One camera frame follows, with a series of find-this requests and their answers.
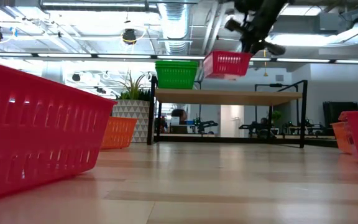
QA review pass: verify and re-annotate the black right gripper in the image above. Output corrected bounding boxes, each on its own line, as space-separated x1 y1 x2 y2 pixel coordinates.
224 9 288 56

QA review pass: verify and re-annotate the green plastic basket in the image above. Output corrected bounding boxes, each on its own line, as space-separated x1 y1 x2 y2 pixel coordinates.
155 63 198 90
155 60 199 66

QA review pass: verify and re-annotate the orange plastic basket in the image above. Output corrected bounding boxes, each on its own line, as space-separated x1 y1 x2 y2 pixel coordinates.
100 116 139 151
330 121 354 154

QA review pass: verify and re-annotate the linear ceiling light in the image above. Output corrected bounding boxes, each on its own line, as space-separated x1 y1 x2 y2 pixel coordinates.
249 57 358 65
0 52 205 60

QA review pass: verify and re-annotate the small background plant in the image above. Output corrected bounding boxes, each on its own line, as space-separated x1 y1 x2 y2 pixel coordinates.
271 110 283 127

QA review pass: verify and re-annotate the black monitor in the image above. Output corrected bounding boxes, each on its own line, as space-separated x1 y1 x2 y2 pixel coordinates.
323 101 358 128

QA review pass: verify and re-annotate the succulent in patterned pot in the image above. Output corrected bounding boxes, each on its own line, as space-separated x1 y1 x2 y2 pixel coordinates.
112 70 152 144

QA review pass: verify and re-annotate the white building column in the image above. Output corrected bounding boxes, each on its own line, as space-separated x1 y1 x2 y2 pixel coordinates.
41 61 65 84

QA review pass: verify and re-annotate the yellow hanging cord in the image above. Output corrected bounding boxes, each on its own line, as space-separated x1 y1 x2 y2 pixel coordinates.
262 45 269 77

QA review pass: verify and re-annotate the wooden shelf black metal frame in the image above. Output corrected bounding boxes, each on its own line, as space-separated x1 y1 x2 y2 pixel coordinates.
147 74 309 149

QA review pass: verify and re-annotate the silver ventilation duct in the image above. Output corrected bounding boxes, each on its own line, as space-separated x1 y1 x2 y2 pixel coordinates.
157 0 198 57

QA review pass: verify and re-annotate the black aluminium rig frame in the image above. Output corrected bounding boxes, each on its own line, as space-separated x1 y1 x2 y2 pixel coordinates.
152 133 338 148

